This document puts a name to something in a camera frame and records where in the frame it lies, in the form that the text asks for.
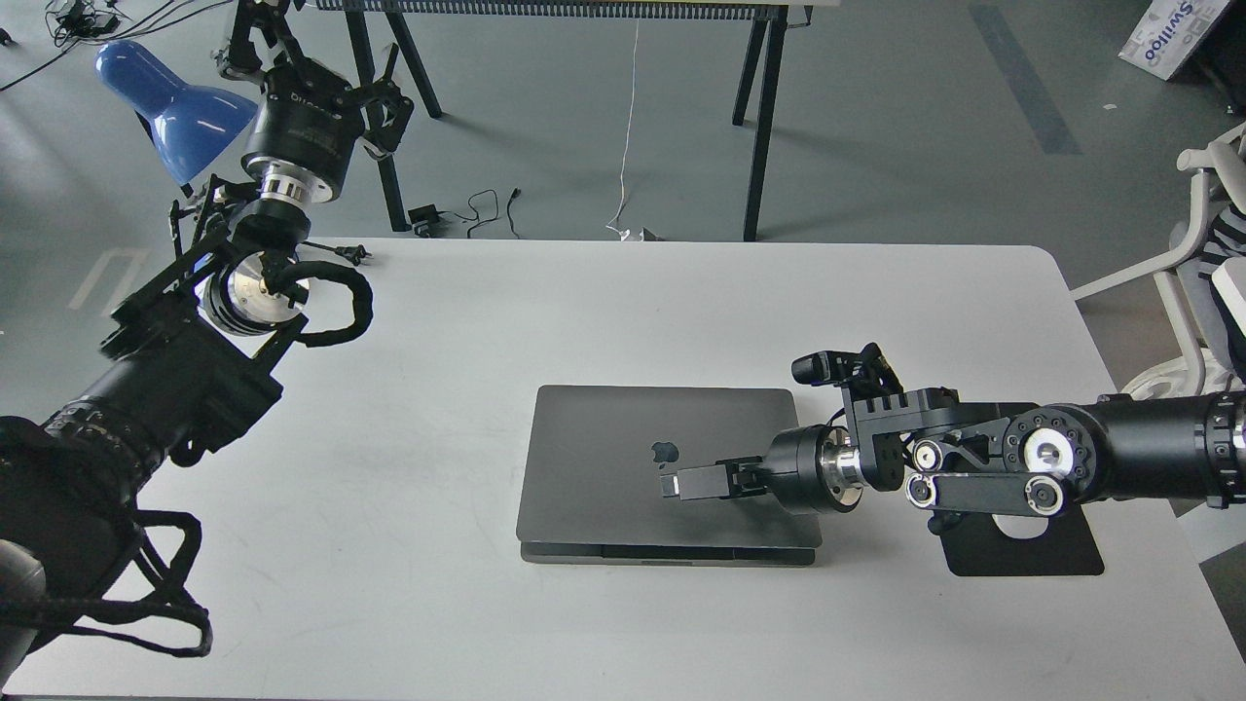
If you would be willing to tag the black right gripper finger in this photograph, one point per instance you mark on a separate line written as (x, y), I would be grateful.
(729, 478)

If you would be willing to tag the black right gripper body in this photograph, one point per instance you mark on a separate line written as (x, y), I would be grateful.
(814, 470)

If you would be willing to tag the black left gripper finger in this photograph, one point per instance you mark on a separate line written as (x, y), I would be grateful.
(383, 136)

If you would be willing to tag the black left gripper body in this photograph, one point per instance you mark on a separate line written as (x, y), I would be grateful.
(301, 124)

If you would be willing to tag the grey laptop computer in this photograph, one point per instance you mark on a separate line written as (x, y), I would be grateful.
(642, 476)

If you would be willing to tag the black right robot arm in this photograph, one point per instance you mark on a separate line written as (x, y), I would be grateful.
(1185, 447)

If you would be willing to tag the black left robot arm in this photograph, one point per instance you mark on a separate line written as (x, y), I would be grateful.
(192, 360)

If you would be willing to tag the blue desk lamp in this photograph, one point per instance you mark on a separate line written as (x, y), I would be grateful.
(190, 125)

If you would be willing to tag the black mouse pad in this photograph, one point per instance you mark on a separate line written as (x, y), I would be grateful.
(1022, 545)

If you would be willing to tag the white computer mouse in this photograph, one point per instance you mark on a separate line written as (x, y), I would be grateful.
(1021, 528)

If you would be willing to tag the black-legged background table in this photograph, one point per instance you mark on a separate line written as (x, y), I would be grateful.
(551, 46)

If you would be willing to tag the white office chair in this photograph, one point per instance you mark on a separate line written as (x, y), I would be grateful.
(1199, 279)

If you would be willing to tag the white cardboard box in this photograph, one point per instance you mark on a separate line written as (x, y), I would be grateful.
(1169, 33)

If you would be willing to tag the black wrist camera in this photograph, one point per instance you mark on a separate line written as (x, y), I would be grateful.
(865, 373)

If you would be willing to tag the black power adapter with cable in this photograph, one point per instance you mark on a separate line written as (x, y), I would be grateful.
(484, 207)

